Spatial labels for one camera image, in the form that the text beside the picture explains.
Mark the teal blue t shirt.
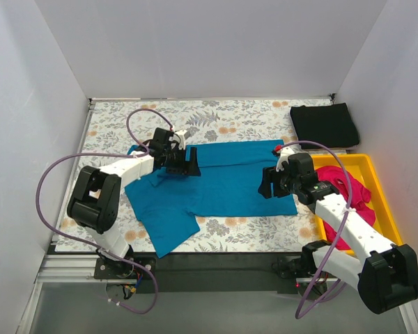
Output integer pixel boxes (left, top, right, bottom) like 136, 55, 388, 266
125, 140, 297, 257

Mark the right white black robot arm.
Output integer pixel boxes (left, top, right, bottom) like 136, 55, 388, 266
258, 148, 418, 314

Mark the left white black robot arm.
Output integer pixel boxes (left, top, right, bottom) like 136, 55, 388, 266
67, 128, 201, 278

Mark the folded black t shirt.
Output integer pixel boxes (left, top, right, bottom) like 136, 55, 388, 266
290, 103, 360, 149

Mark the yellow plastic tray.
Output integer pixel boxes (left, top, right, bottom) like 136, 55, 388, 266
312, 154, 403, 259

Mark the magenta pink t shirt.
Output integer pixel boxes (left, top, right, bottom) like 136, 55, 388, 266
314, 165, 376, 251

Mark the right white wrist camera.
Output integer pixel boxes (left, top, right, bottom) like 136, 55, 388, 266
272, 145, 295, 172

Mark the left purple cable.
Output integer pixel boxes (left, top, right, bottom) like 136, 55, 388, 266
35, 108, 179, 315

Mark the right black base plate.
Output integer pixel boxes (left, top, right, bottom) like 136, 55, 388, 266
271, 256, 316, 279

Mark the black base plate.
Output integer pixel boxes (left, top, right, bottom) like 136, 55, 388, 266
271, 256, 316, 279
93, 255, 157, 280

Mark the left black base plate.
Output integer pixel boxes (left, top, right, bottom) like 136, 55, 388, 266
93, 255, 157, 280

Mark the aluminium frame rail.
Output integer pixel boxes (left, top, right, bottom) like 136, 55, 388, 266
34, 253, 405, 283

